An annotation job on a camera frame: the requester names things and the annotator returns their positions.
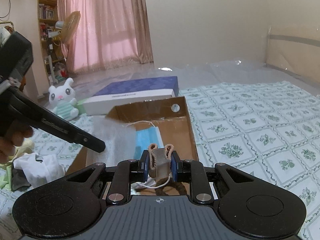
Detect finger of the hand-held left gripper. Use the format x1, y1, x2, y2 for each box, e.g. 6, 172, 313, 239
10, 89, 106, 153

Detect dark grey cloth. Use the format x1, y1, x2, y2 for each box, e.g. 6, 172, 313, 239
11, 167, 32, 191

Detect pink curtain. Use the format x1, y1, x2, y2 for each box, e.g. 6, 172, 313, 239
57, 0, 154, 74

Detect white cloth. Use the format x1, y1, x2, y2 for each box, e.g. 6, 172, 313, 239
14, 154, 38, 170

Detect brown hair scrunchie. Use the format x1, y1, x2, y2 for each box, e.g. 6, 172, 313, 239
155, 180, 188, 196

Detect pale yellow towel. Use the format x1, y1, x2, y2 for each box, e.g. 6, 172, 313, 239
7, 139, 35, 164

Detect beige bed headboard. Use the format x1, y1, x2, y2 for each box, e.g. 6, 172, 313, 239
265, 26, 320, 89

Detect brown cardboard box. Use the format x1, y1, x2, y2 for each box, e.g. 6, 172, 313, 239
66, 96, 199, 176

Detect light green cloth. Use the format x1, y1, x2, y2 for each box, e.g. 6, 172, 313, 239
0, 164, 15, 189

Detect blue and white flat box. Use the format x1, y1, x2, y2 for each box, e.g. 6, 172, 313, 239
82, 76, 179, 117

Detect wooden bookshelf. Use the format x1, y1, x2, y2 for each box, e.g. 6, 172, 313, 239
37, 0, 67, 85

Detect clear plastic sheet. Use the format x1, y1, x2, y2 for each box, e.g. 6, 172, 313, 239
75, 59, 320, 98

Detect standing fan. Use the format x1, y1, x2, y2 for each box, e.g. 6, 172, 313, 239
49, 11, 81, 85

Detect blue face mask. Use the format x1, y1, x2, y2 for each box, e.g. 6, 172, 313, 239
126, 121, 173, 189

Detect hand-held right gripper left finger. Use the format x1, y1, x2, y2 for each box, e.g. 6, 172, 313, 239
60, 150, 151, 205

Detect tan toe sleeves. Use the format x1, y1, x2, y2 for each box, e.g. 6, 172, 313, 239
147, 143, 174, 187

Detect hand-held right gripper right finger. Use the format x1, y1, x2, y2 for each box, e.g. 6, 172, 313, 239
171, 151, 260, 205

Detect white towel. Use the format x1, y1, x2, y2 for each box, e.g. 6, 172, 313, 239
86, 119, 137, 167

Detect white plush cat toy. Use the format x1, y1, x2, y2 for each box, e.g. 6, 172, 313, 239
48, 77, 78, 121

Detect white face mask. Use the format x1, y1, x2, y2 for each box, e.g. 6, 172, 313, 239
37, 154, 66, 188

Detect green floral tablecloth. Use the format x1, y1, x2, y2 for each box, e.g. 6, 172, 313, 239
0, 81, 320, 240

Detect light green box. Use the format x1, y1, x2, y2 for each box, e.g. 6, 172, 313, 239
75, 99, 94, 117

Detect person's left hand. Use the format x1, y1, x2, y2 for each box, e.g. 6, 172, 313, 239
0, 126, 34, 164

